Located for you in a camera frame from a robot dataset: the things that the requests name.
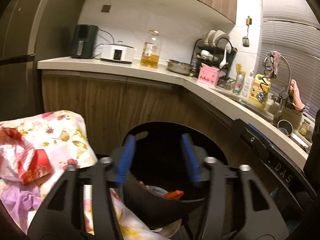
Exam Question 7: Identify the red plastic bag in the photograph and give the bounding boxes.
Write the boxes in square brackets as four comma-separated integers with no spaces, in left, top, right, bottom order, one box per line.
[164,190,184,200]

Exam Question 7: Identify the red white plastic wrapper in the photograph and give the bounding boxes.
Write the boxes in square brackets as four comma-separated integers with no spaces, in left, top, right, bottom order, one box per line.
[138,180,168,198]

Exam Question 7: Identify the black trash bin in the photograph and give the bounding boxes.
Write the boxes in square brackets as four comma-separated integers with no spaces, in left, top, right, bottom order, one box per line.
[123,121,228,229]

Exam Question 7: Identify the steel kitchen faucet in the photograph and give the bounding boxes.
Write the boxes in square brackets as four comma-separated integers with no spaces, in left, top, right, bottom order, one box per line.
[262,50,292,124]

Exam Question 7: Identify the wooden lower cabinet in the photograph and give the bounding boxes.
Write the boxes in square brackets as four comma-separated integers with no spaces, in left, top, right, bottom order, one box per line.
[42,70,241,166]

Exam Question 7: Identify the glass jar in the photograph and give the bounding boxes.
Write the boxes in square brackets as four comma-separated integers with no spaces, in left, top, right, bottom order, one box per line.
[298,119,310,137]

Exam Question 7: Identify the floral tablecloth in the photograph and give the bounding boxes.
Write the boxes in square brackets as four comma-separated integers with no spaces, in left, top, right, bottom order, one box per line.
[1,111,161,239]

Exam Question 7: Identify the steel cup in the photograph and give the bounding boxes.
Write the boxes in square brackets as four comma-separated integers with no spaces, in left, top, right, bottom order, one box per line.
[277,119,293,137]

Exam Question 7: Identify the steel sink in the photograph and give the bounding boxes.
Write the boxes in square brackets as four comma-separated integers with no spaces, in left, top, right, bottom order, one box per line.
[221,92,312,153]

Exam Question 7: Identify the pink utensil holder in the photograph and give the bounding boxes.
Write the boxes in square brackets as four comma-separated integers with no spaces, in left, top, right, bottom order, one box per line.
[197,63,220,87]

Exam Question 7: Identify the red envelope packet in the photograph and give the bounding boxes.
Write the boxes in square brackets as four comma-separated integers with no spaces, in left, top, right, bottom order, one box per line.
[22,149,52,185]

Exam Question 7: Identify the white dish soap bottle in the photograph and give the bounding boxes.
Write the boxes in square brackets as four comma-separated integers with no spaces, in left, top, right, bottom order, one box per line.
[240,70,254,100]

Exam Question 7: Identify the beer can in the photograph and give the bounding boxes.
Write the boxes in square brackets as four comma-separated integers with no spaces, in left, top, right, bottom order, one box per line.
[233,73,245,94]

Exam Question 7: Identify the stainless steel bowl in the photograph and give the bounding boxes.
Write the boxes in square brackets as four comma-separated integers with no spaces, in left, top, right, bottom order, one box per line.
[167,60,193,75]

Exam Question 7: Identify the yellow detergent bottle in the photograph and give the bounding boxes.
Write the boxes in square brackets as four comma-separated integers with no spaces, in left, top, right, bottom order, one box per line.
[249,74,271,109]

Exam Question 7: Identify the cooking oil bottle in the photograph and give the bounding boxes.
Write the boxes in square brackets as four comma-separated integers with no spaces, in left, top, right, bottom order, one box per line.
[140,30,162,68]

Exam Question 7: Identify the white rice cooker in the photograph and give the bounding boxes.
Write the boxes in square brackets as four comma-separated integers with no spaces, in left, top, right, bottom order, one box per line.
[100,41,135,64]

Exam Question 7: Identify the black dish rack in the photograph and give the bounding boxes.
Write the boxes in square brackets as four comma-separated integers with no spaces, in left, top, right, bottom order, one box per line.
[190,30,238,80]

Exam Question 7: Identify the red silver foil wrapper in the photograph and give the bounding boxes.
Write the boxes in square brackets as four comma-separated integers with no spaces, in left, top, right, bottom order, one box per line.
[1,127,35,182]

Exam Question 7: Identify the hanging spatula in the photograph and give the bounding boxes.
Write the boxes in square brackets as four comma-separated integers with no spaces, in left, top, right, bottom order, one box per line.
[242,16,252,48]

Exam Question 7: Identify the black air fryer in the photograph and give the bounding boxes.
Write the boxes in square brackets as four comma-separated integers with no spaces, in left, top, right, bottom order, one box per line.
[71,24,99,59]

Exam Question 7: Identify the grey refrigerator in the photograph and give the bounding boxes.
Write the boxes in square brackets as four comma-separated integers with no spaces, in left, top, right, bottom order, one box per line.
[1,0,85,121]

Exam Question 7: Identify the window blinds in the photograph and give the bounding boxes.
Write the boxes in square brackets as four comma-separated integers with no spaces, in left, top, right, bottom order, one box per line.
[257,0,319,117]

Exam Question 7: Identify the wall socket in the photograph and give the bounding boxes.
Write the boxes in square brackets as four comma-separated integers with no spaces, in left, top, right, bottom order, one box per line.
[101,4,111,13]

